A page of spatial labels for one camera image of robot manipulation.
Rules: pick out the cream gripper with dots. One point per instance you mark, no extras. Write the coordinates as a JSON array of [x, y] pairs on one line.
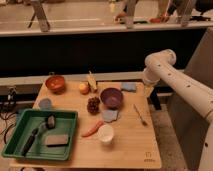
[[148, 90]]

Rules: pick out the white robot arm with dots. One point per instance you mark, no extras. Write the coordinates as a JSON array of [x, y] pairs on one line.
[[191, 110]]

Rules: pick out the white plastic cup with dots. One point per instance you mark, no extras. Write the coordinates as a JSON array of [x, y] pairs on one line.
[[105, 134]]

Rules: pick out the blue-grey small cup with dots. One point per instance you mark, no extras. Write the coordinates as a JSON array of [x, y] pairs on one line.
[[45, 104]]

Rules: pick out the grey scrub sponge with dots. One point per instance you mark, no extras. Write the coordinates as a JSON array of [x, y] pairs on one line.
[[56, 140]]

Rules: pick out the metal fork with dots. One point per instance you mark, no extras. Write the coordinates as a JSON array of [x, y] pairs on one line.
[[143, 122]]

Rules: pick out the purple bowl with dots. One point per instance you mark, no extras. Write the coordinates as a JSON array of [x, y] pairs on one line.
[[112, 98]]

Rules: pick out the yellow corn cob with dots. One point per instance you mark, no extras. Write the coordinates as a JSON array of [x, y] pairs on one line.
[[92, 82]]

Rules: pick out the brown pine cone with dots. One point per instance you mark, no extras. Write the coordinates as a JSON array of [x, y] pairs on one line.
[[93, 105]]

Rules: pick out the orange carrot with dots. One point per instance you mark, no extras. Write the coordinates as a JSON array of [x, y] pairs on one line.
[[93, 130]]

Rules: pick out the orange apple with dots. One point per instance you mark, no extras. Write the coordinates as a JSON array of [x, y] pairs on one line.
[[84, 88]]

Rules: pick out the orange bowl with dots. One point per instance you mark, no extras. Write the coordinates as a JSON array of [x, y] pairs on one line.
[[55, 83]]

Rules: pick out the black dish brush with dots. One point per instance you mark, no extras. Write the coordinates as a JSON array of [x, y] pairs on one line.
[[47, 124]]

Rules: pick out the green plastic tray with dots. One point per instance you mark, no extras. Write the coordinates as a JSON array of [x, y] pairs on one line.
[[65, 123]]

